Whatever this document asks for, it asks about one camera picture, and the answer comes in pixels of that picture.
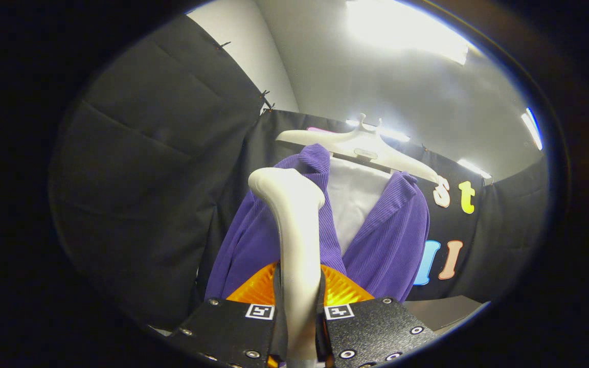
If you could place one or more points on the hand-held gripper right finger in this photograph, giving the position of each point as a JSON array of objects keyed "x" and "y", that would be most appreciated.
[{"x": 371, "y": 332}]

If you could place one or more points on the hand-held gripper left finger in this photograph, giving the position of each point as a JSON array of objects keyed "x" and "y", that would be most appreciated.
[{"x": 228, "y": 335}]

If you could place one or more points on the white garment steamer head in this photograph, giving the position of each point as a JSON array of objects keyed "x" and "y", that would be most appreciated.
[{"x": 297, "y": 240}]

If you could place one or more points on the white plastic clothes hanger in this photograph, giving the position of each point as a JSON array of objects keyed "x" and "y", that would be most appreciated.
[{"x": 356, "y": 143}]

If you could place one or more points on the grey cabinet with black top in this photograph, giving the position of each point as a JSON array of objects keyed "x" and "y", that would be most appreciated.
[{"x": 443, "y": 311}]

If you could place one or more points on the white inner cloth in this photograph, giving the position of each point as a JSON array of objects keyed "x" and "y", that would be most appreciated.
[{"x": 358, "y": 199}]

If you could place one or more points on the black backdrop cloth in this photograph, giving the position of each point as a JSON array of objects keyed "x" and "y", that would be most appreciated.
[
  {"x": 146, "y": 179},
  {"x": 458, "y": 225},
  {"x": 514, "y": 225}
]

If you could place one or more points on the small black clip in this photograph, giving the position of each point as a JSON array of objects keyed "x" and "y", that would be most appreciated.
[
  {"x": 267, "y": 99},
  {"x": 223, "y": 45}
]

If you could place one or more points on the large ceiling light panel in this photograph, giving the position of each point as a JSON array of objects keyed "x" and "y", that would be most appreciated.
[{"x": 402, "y": 28}]

